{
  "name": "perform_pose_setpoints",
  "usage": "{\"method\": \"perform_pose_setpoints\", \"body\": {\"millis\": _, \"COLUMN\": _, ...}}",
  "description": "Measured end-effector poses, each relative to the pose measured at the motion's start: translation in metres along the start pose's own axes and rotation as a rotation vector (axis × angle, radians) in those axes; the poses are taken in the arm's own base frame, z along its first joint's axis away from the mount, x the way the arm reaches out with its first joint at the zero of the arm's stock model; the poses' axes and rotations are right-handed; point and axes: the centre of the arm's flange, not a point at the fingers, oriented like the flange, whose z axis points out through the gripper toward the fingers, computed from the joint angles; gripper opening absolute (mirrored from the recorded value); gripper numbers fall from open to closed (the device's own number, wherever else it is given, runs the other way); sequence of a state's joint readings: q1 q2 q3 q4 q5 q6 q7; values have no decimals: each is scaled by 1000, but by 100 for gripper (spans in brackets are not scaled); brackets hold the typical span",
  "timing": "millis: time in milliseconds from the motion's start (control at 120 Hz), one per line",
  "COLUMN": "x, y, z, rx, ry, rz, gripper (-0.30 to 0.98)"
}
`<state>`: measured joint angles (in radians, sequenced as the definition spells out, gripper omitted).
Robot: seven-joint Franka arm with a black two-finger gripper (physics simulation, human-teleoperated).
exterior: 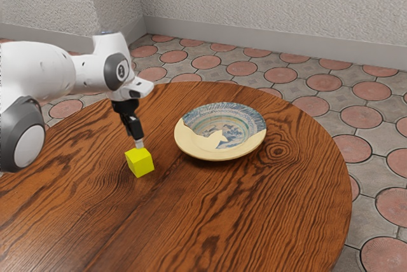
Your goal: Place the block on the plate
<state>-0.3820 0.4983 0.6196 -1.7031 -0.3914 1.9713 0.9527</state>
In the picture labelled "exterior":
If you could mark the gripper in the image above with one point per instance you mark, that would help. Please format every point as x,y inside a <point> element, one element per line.
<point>125,107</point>

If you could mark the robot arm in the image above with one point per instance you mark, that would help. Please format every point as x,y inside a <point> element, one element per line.
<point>47,68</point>

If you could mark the yellow cube block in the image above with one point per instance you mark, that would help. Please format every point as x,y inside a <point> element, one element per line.
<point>140,162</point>

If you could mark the cream and blue patterned plate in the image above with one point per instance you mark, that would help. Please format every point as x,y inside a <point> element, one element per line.
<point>219,132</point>

